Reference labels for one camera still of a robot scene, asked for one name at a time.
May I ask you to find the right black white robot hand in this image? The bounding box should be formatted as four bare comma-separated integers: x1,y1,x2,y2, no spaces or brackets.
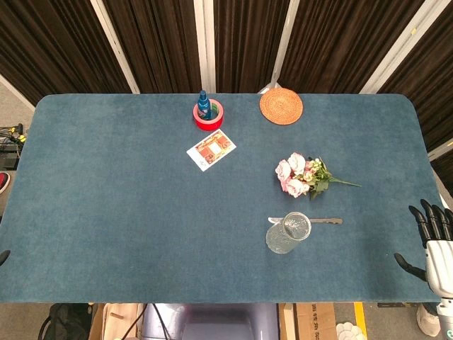
394,198,453,299

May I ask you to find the pink artificial flower bouquet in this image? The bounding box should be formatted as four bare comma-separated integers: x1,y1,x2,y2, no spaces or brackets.
275,152,362,201

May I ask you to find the clear textured glass vase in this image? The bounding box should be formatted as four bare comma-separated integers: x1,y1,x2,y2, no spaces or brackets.
265,211,313,255

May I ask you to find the white sneaker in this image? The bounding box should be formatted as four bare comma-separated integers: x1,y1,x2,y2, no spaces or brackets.
415,303,442,338

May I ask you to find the black backpack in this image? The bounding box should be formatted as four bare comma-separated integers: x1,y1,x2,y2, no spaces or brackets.
38,303,93,340

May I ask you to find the brown cardboard box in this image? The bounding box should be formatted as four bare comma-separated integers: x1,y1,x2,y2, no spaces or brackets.
278,302,338,340

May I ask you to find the blue fabric tablecloth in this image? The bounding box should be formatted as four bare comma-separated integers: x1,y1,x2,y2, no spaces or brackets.
0,92,445,305

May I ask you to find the dark brown curtain panel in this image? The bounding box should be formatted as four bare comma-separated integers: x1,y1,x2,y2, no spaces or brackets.
213,0,292,94
0,0,132,106
102,0,210,94
377,0,453,185
278,0,425,94

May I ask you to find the round woven rattan coaster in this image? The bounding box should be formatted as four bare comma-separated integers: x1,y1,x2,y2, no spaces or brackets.
259,87,304,125

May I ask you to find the grey robot torso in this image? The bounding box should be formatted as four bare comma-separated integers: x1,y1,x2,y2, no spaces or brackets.
141,302,281,340

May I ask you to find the orange white printed card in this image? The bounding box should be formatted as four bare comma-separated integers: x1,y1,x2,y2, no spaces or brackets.
185,128,237,173

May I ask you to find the red tape roll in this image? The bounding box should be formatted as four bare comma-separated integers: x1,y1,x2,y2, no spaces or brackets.
192,98,225,132

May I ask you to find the blue spray bottle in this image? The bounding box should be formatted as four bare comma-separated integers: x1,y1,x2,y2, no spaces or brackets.
197,89,212,120

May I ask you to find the black equipment with cables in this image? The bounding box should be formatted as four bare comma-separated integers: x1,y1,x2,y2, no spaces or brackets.
0,123,28,171

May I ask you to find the white frame post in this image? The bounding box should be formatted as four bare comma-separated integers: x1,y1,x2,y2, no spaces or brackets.
193,0,217,94
89,0,141,95
427,137,453,162
270,0,302,90
358,0,447,95

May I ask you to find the black cable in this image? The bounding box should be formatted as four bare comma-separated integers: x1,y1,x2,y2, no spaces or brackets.
151,303,168,340

